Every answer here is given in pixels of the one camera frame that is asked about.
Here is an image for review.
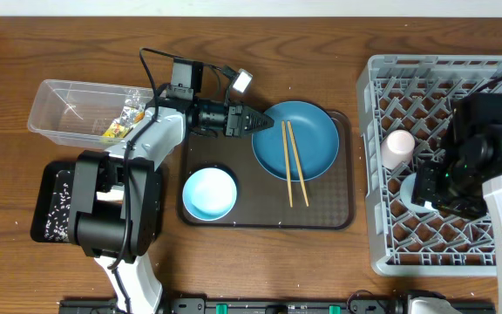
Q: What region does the wooden chopstick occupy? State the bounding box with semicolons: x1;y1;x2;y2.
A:
287;121;309;207
281;120;293;208

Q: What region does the light blue cup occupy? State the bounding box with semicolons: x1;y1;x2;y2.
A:
400;174;437;214

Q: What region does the pink cup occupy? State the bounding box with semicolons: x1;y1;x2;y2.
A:
381;130;416;170

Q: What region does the dark blue plate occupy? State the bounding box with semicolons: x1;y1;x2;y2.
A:
252;100;340;181

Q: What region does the light blue bowl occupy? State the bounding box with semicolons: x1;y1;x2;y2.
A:
181;167;238;222

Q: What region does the yellow snack wrapper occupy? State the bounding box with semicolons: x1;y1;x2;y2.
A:
103;89;146;138

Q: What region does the white rice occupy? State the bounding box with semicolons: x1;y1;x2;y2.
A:
44;180;72;242

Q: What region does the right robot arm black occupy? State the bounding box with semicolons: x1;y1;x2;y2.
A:
410;124;502;313

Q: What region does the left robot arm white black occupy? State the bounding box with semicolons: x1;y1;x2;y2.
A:
68;94;274;313

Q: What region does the grey dishwasher rack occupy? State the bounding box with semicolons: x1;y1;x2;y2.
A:
356;55;502;276

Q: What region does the black waste tray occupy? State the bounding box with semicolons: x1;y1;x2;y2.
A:
30;160;80;245

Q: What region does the brown serving tray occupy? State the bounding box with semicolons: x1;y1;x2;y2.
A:
177;111;356;230

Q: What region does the clear plastic bin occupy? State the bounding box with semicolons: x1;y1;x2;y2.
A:
27;79;153;150

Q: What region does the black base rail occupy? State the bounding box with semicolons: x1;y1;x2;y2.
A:
58;290;497;314

